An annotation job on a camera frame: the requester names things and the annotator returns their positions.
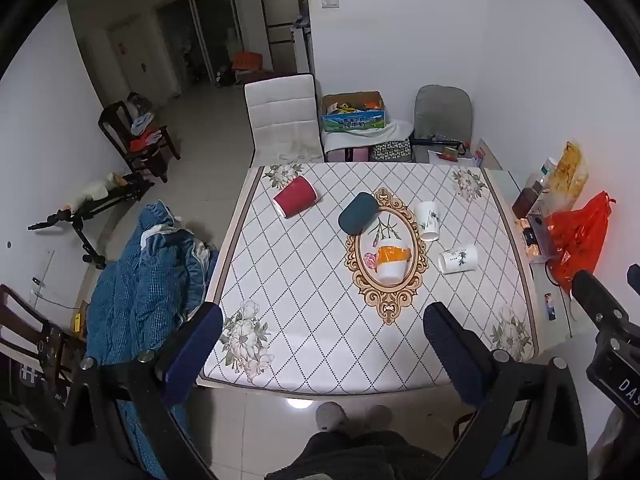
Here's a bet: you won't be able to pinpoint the white cloth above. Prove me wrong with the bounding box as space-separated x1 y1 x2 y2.
322 118 415 152

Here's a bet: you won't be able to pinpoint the red cup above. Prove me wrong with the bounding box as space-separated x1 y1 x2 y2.
273 176 321 219

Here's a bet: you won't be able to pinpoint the yellow plastic bag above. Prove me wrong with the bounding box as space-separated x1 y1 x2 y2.
549 141 589 200

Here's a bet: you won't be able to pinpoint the black tripod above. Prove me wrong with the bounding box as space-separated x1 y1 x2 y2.
28 173 156 270

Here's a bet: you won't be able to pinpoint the glass-top side table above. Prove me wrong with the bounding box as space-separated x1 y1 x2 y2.
481 167 593 342

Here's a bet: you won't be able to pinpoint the blue quilted blanket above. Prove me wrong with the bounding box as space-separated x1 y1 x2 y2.
86 201 220 480

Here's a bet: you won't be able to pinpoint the person's grey slipper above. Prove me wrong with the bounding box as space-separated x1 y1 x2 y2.
315 401 346 432
364 405 394 433

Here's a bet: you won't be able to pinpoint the white patterned table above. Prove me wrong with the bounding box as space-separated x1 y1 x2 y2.
196 162 544 401

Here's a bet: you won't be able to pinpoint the orange and white cup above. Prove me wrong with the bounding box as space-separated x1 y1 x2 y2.
376 241 413 283

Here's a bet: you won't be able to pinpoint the pile of clothes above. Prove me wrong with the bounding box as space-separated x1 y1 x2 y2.
127 93 164 153

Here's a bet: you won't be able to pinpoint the brown jar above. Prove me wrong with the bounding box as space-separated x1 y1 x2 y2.
512 186 542 219

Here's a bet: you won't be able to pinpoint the dark wooden chair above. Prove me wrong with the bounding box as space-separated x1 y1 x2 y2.
98 93 182 184
0 284 89 401

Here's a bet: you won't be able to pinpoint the orange plastic bag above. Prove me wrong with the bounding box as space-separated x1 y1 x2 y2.
546 191 617 295

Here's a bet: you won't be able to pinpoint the grey padded chair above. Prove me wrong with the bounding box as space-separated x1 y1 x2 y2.
413 85 473 164

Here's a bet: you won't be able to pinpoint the black patterned bag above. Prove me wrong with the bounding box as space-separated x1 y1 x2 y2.
371 139 414 163

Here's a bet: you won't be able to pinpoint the pink case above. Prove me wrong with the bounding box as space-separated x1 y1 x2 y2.
325 146 372 163

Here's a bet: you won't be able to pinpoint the small grey box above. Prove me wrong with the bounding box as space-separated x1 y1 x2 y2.
526 213 553 256

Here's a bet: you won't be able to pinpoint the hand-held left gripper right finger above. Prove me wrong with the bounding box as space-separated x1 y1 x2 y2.
422 302 589 480

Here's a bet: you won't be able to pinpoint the cardboard box with blue print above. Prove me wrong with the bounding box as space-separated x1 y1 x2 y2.
320 91 389 133

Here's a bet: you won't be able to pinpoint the white padded chair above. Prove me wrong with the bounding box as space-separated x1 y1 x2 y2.
243 74 324 167

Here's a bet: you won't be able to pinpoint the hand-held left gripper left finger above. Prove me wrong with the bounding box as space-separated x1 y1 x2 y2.
55 302 224 480

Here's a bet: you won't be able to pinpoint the white cup with plant print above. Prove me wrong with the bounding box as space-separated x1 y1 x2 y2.
438 243 479 274
415 201 441 241

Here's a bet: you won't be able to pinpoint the dark teal cup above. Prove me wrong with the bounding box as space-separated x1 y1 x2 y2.
338 192 378 235

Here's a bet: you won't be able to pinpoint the person's legs in dark pants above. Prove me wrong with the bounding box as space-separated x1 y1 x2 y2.
265 429 443 480

